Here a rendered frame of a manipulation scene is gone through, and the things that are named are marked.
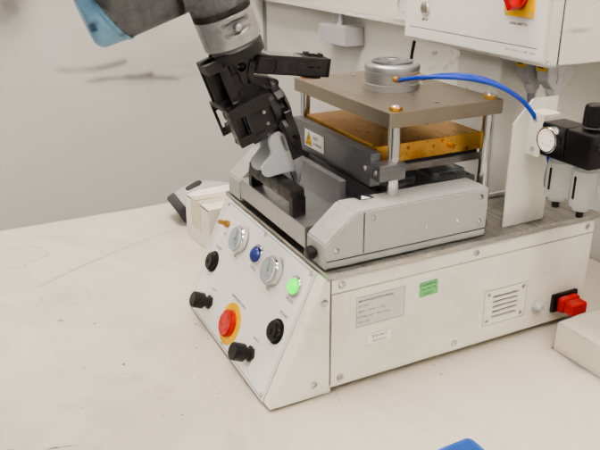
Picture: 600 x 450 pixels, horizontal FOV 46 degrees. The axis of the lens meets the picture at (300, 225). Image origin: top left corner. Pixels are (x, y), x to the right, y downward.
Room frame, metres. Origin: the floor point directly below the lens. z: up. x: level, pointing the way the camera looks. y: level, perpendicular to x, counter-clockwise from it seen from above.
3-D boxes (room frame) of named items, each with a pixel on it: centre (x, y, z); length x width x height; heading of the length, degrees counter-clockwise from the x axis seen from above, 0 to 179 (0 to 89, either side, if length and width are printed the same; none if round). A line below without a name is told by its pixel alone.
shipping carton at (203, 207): (1.33, 0.12, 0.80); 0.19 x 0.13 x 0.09; 117
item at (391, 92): (1.02, -0.17, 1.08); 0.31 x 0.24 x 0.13; 26
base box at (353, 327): (1.01, -0.13, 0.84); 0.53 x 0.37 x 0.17; 116
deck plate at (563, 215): (1.04, -0.16, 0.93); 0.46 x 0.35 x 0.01; 116
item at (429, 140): (1.02, -0.13, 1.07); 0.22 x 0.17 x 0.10; 26
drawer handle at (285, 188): (0.94, 0.03, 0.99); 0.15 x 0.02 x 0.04; 26
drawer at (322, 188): (1.00, -0.09, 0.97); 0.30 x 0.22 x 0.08; 116
